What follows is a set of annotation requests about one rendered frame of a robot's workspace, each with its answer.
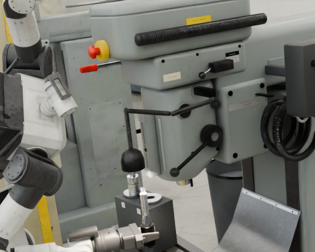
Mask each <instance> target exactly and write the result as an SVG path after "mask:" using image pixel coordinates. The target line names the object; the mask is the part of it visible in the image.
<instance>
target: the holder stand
mask: <svg viewBox="0 0 315 252"><path fill-rule="evenodd" d="M142 192H146V193H147V200H148V208H149V215H150V218H151V222H152V223H154V226H155V232H159V238H158V239H156V244H155V245H154V246H153V247H152V248H147V247H146V246H144V248H143V249H142V250H144V251H146V252H162V251H164V250H166V249H168V248H170V247H172V246H174V245H176V244H177V234H176V225H175V216H174V207H173V200H172V199H170V198H167V197H164V196H162V195H161V194H159V193H153V192H151V191H148V190H146V189H144V188H142V187H141V188H140V192H139V193H135V194H131V193H129V189H127V190H125V191H124V192H123V193H121V194H119V195H116V196H114V199H115V206H116V213H117V220H118V228H123V227H128V226H129V224H134V223H135V224H136V225H137V227H138V228H139V227H140V225H141V224H142V216H143V215H142V207H141V199H140V193H142Z"/></svg>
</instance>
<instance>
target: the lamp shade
mask: <svg viewBox="0 0 315 252"><path fill-rule="evenodd" d="M120 162H121V169H122V171H123V172H127V173H132V172H138V171H141V170H143V169H144V168H145V167H146V166H145V158H144V156H143V154H142V152H141V151H140V150H138V149H136V148H133V149H129V148H128V149H126V150H125V151H124V152H123V153H122V156H121V161H120Z"/></svg>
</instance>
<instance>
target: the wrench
mask: <svg viewBox="0 0 315 252"><path fill-rule="evenodd" d="M118 1H125V0H102V1H95V2H87V3H79V4H72V5H66V6H65V7H66V8H72V7H80V6H88V5H95V4H103V3H110V2H118Z"/></svg>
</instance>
